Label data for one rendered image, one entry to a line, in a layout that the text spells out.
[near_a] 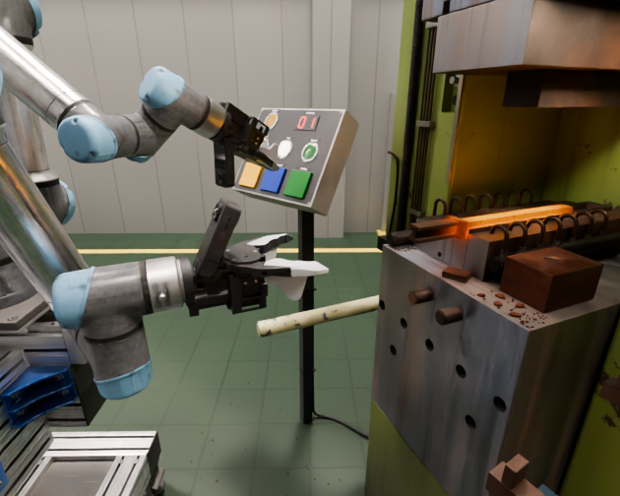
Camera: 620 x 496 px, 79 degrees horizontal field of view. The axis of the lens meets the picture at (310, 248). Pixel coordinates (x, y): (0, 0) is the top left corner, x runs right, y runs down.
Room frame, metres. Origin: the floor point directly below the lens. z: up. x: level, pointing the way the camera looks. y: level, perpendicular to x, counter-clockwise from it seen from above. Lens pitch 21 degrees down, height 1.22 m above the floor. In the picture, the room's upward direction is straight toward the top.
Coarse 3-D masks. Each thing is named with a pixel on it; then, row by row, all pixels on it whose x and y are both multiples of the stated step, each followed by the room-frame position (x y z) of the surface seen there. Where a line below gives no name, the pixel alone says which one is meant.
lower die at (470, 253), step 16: (496, 208) 0.88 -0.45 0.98; (512, 208) 0.84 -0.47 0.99; (528, 208) 0.84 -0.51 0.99; (592, 208) 0.81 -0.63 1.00; (608, 208) 0.81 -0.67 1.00; (608, 224) 0.74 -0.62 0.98; (448, 240) 0.70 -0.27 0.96; (464, 240) 0.66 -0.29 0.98; (480, 240) 0.63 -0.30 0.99; (496, 240) 0.62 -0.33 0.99; (512, 240) 0.63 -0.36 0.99; (528, 240) 0.65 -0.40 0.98; (544, 240) 0.67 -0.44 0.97; (560, 240) 0.69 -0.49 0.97; (448, 256) 0.70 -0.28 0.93; (464, 256) 0.66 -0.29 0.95; (480, 256) 0.62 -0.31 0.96; (480, 272) 0.62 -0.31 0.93
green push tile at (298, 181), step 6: (294, 174) 1.04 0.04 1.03; (300, 174) 1.03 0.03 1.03; (306, 174) 1.02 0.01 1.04; (312, 174) 1.01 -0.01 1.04; (288, 180) 1.05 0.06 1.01; (294, 180) 1.03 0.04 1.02; (300, 180) 1.02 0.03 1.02; (306, 180) 1.01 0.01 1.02; (288, 186) 1.03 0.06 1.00; (294, 186) 1.02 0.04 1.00; (300, 186) 1.01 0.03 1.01; (306, 186) 1.00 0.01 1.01; (288, 192) 1.02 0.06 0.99; (294, 192) 1.01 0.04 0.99; (300, 192) 1.00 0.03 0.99; (300, 198) 0.99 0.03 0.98
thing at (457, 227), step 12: (480, 216) 0.72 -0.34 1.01; (492, 216) 0.72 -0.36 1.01; (504, 216) 0.72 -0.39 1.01; (516, 216) 0.72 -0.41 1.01; (528, 216) 0.74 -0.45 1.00; (540, 216) 0.75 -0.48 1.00; (420, 228) 0.63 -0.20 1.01; (432, 228) 0.64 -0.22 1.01; (444, 228) 0.66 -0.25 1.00; (456, 228) 0.67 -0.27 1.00; (420, 240) 0.63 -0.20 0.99; (432, 240) 0.64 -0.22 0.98
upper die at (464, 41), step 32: (512, 0) 0.65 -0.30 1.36; (544, 0) 0.62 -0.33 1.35; (576, 0) 0.65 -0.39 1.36; (608, 0) 0.67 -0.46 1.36; (448, 32) 0.77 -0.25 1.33; (480, 32) 0.70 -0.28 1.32; (512, 32) 0.64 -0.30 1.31; (544, 32) 0.63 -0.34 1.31; (576, 32) 0.65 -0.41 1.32; (608, 32) 0.68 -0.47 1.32; (448, 64) 0.76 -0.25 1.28; (480, 64) 0.69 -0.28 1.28; (512, 64) 0.63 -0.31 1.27; (544, 64) 0.63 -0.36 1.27; (576, 64) 0.66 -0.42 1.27; (608, 64) 0.69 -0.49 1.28
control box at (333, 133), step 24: (264, 120) 1.25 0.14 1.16; (288, 120) 1.18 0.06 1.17; (312, 120) 1.12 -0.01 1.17; (336, 120) 1.06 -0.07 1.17; (312, 144) 1.07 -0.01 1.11; (336, 144) 1.04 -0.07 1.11; (240, 168) 1.21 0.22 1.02; (264, 168) 1.14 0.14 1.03; (288, 168) 1.08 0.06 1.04; (312, 168) 1.03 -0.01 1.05; (336, 168) 1.04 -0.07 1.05; (240, 192) 1.19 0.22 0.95; (264, 192) 1.09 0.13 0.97; (312, 192) 0.98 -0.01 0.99
